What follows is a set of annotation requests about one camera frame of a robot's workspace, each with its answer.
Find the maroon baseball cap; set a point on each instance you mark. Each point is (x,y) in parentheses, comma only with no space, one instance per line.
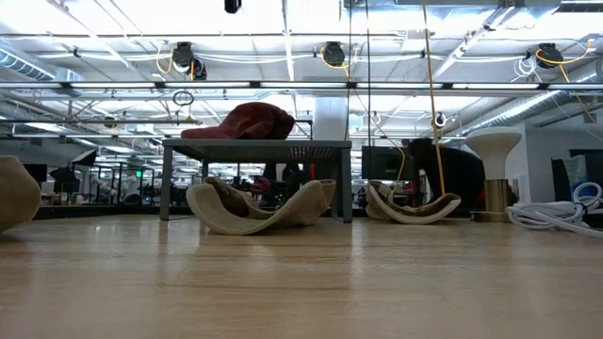
(254,120)

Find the khaki baseball cap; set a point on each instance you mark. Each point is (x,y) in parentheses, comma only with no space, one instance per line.
(16,198)
(221,216)
(405,214)

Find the grey perforated metal stand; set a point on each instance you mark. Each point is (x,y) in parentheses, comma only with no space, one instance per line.
(259,150)

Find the black computer monitor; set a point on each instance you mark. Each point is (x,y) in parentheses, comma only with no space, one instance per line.
(384,162)
(594,165)

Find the long ceiling light bar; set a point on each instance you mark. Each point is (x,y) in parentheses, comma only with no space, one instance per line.
(306,85)

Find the person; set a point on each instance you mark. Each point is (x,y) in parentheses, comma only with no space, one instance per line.
(461,169)

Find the distant robot workstation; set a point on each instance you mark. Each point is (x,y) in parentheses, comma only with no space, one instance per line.
(118,186)

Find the black camera rig frame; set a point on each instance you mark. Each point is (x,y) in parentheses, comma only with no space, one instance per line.
(311,129)

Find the white pedestal stand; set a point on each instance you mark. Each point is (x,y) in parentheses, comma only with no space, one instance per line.
(492,141)

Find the silver ventilation duct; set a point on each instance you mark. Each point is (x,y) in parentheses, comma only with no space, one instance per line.
(527,106)

